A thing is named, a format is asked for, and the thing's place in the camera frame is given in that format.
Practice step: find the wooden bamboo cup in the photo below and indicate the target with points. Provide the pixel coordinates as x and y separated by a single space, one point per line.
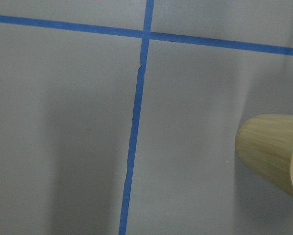
264 143

